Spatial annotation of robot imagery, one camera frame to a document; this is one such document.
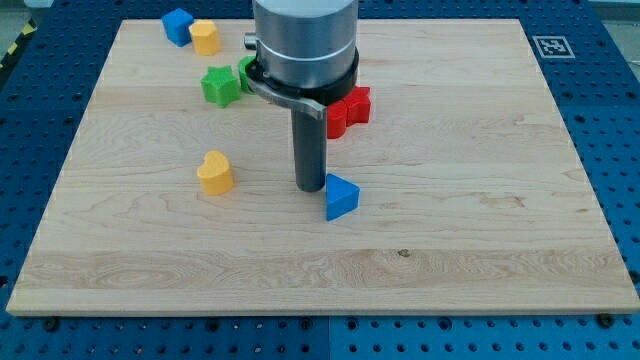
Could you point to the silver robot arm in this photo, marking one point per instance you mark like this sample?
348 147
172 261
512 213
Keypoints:
306 57

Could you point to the blue triangle block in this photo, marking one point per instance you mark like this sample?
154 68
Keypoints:
342 197

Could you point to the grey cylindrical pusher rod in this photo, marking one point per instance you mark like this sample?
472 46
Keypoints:
309 145

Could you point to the red round block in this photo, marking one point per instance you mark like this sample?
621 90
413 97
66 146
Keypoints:
337 115

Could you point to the red cross block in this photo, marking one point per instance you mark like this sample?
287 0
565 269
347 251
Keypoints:
358 104

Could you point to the yellow heart block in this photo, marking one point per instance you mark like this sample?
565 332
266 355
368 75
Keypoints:
215 174

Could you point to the green star block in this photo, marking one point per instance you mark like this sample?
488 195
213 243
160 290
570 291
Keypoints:
220 86

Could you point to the green round block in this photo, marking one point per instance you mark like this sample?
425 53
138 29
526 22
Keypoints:
242 64

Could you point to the wooden board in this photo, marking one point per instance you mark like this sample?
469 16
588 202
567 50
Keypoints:
473 200

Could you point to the yellow hexagon block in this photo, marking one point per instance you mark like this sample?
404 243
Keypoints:
205 37

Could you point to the blue cube block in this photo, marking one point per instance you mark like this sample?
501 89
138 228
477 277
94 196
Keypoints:
176 24

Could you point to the white fiducial marker tag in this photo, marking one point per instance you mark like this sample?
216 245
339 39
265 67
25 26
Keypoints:
553 47

